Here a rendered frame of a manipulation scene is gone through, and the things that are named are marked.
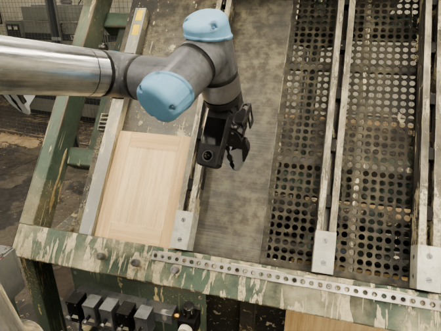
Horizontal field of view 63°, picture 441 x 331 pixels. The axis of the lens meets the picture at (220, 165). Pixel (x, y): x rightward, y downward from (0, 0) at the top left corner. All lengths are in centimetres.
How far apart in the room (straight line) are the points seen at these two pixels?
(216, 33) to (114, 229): 94
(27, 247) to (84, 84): 101
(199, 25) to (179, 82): 10
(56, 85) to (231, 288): 84
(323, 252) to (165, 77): 79
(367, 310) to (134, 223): 80
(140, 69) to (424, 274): 95
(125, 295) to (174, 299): 18
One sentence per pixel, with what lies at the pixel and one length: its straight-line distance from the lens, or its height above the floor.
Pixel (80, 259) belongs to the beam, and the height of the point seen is 84.
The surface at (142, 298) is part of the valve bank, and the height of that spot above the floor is 74.
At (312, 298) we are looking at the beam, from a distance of 118.
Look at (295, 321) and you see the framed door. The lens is 157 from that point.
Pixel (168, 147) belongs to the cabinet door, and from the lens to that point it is 135.
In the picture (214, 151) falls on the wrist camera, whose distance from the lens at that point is 68.
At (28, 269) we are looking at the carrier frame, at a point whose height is 73.
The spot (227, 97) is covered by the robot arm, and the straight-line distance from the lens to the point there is 65.
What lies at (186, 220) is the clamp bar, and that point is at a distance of 121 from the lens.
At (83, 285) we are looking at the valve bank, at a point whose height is 74.
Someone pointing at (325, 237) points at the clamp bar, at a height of 101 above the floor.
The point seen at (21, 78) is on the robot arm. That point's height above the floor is 157.
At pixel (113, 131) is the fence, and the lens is 145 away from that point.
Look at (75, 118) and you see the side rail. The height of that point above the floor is 122.
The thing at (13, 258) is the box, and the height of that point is 89.
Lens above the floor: 165
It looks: 24 degrees down
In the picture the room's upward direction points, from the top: straight up
